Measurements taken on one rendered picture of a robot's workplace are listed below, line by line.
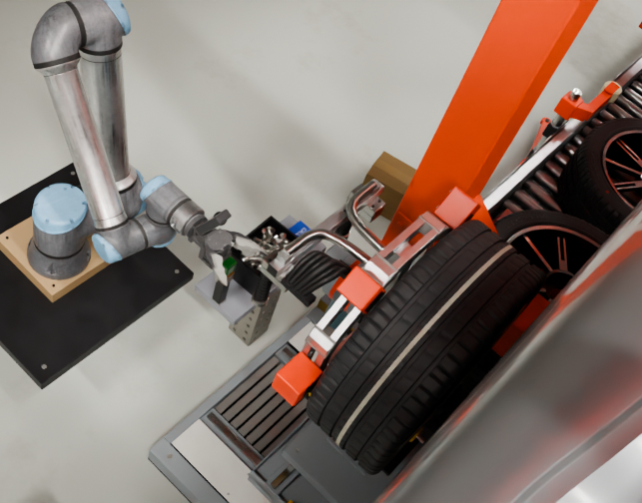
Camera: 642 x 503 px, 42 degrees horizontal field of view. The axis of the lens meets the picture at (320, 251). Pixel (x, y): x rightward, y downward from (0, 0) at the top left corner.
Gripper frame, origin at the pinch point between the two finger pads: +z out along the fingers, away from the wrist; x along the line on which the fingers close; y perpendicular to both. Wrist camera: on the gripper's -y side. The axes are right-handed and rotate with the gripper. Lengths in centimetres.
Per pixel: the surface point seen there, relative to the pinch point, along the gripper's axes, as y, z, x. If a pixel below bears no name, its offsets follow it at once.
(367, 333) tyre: -25.3, 37.5, 7.3
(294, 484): 68, 41, 4
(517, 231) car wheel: 30, 38, -104
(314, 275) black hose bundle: -20.0, 18.1, 1.7
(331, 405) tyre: -6.5, 40.9, 15.9
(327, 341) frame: -14.6, 30.8, 9.1
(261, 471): 68, 31, 8
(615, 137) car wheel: 28, 38, -178
